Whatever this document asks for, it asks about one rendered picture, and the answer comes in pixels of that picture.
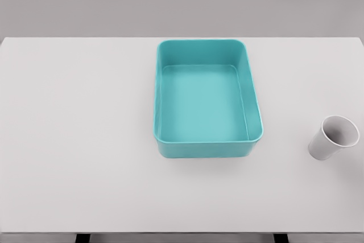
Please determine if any teal rectangular plastic basket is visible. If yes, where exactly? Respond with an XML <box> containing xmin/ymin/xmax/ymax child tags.
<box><xmin>152</xmin><ymin>39</ymin><xmax>264</xmax><ymax>160</ymax></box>

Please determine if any white paper cup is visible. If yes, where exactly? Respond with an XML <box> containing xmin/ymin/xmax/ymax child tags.
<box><xmin>308</xmin><ymin>114</ymin><xmax>360</xmax><ymax>161</ymax></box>

